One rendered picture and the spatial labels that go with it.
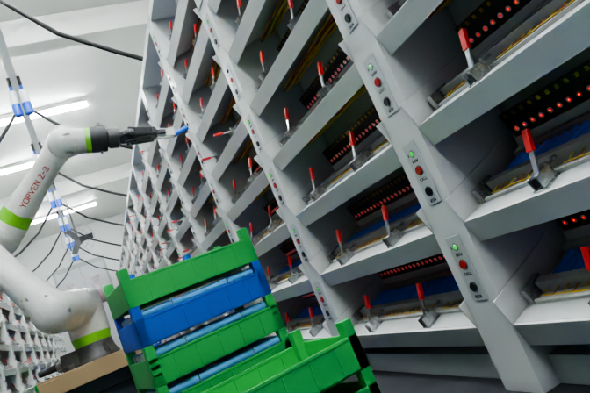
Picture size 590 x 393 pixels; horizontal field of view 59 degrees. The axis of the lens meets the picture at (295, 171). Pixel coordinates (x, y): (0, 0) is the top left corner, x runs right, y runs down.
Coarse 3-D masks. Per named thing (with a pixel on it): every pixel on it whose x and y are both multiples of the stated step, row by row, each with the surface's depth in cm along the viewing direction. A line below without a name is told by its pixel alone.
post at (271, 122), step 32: (224, 0) 174; (224, 32) 170; (224, 64) 173; (256, 64) 170; (288, 96) 170; (256, 128) 165; (320, 160) 167; (288, 192) 160; (288, 224) 165; (320, 224) 160; (352, 224) 163; (352, 288) 157
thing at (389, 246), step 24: (384, 192) 141; (408, 192) 133; (360, 216) 158; (384, 216) 119; (408, 216) 118; (336, 240) 160; (360, 240) 140; (384, 240) 118; (408, 240) 110; (432, 240) 102; (312, 264) 155; (336, 264) 149; (360, 264) 131; (384, 264) 122
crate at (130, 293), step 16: (240, 240) 118; (208, 256) 114; (224, 256) 116; (240, 256) 117; (256, 256) 119; (160, 272) 108; (176, 272) 110; (192, 272) 111; (208, 272) 113; (224, 272) 114; (112, 288) 120; (128, 288) 104; (144, 288) 106; (160, 288) 107; (176, 288) 108; (192, 288) 123; (112, 304) 116; (128, 304) 103; (144, 304) 109
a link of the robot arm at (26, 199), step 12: (48, 156) 188; (36, 168) 188; (48, 168) 188; (60, 168) 192; (24, 180) 188; (36, 180) 187; (48, 180) 190; (24, 192) 187; (36, 192) 188; (12, 204) 186; (24, 204) 186; (36, 204) 190; (24, 216) 187
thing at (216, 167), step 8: (240, 112) 173; (240, 128) 179; (232, 136) 188; (240, 136) 183; (248, 136) 208; (232, 144) 192; (240, 144) 187; (248, 144) 216; (224, 152) 202; (232, 152) 196; (240, 152) 228; (216, 160) 230; (224, 160) 207; (232, 160) 231; (240, 160) 228; (208, 168) 228; (216, 168) 219; (224, 168) 212; (216, 176) 224
